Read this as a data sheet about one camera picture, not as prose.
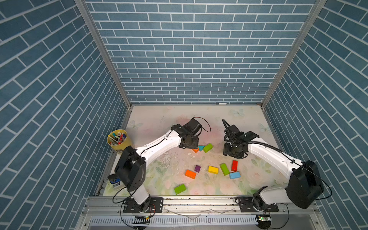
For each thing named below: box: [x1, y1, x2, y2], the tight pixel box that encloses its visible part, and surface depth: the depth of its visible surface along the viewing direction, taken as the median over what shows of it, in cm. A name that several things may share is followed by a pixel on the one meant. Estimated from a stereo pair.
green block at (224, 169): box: [219, 162, 230, 176], surface depth 87 cm
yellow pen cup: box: [106, 129, 134, 154], surface depth 88 cm
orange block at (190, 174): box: [184, 169, 197, 180], surface depth 86 cm
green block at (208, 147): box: [203, 143, 214, 153], surface depth 96 cm
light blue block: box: [229, 171, 241, 180], surface depth 84 cm
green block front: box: [174, 184, 187, 195], surface depth 80 cm
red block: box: [230, 160, 239, 173], surface depth 88 cm
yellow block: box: [207, 165, 219, 175], surface depth 86 cm
